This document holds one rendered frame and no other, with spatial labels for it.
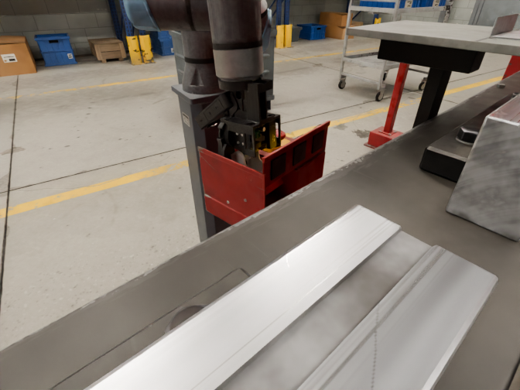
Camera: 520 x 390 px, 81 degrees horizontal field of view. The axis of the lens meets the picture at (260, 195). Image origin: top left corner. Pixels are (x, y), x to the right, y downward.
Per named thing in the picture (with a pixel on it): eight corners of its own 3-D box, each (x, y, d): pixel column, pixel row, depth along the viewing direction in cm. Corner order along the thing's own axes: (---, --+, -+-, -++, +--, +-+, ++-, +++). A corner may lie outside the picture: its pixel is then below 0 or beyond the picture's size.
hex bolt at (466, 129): (460, 134, 37) (465, 121, 36) (485, 141, 35) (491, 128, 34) (451, 140, 35) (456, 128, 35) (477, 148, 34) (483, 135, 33)
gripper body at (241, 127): (254, 162, 49) (248, 84, 43) (217, 151, 54) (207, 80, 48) (282, 146, 54) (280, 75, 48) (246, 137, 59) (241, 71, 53)
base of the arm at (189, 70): (176, 85, 102) (171, 53, 96) (217, 79, 109) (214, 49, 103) (193, 97, 91) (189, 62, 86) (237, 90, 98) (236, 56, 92)
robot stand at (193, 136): (197, 251, 146) (170, 85, 102) (230, 237, 154) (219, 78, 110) (213, 276, 134) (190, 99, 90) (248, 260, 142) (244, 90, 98)
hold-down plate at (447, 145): (499, 111, 52) (507, 94, 51) (538, 120, 49) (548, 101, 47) (417, 169, 36) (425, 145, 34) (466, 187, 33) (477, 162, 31)
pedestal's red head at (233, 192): (265, 173, 77) (265, 103, 67) (319, 196, 69) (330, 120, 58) (205, 210, 65) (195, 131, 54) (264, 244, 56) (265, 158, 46)
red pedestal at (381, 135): (376, 138, 254) (402, 24, 207) (405, 148, 239) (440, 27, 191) (363, 145, 243) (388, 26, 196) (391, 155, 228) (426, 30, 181)
